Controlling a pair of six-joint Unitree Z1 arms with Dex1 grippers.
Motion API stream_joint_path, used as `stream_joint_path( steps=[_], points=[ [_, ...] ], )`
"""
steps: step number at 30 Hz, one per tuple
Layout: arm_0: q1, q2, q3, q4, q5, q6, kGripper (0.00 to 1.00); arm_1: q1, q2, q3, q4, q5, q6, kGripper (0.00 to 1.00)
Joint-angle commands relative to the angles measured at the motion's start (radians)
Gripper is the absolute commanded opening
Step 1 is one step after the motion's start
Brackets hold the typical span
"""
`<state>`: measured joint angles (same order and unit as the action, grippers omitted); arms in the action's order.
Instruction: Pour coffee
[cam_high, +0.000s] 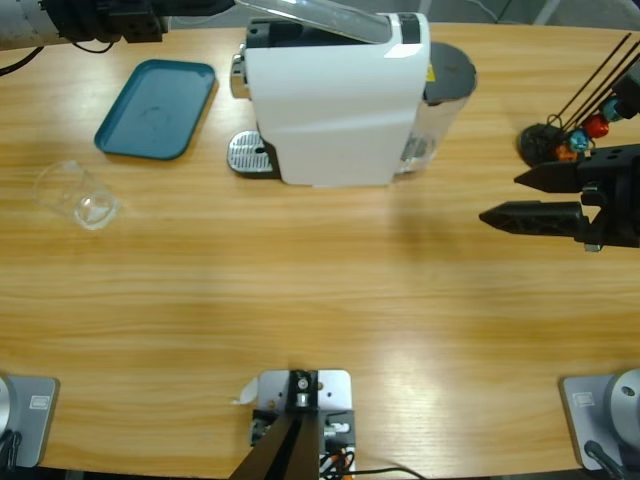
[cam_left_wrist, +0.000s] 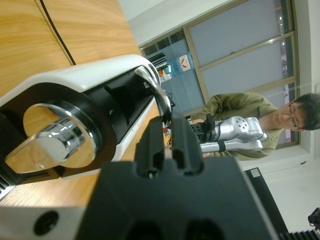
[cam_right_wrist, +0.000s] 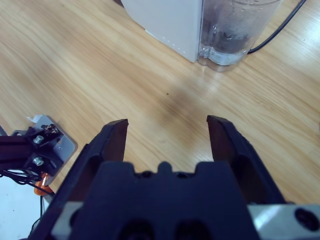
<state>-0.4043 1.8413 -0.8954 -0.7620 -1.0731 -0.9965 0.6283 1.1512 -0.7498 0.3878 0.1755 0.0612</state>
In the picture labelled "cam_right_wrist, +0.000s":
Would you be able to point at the clear water tank dark lid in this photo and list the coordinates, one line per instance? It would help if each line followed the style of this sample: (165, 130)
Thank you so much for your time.
(230, 30)

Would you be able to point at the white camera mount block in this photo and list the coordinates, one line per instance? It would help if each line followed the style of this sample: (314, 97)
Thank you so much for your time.
(65, 147)

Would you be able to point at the white capsule coffee machine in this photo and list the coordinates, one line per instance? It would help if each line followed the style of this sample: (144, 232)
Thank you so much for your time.
(170, 25)

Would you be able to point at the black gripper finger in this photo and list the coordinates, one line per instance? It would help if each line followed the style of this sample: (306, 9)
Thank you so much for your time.
(250, 170)
(75, 172)

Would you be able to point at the white tape tab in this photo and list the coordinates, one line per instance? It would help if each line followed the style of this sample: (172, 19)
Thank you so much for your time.
(36, 117)

